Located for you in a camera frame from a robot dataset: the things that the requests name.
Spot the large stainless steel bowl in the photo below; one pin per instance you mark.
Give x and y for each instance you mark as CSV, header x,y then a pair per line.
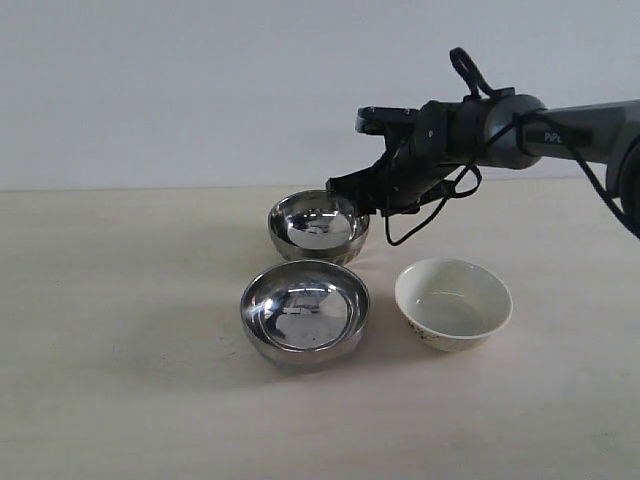
x,y
305,314

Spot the white ceramic floral bowl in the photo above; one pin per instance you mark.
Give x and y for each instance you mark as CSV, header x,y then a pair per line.
x,y
452,305

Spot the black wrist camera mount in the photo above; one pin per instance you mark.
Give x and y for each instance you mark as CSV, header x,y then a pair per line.
x,y
384,121

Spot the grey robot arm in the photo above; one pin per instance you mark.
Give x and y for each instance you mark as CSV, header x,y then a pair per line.
x,y
513,131

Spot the small ribbed steel bowl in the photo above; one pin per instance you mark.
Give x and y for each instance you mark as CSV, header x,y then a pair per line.
x,y
316,225

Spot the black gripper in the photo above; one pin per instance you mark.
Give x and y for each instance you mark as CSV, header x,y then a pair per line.
x,y
445,136

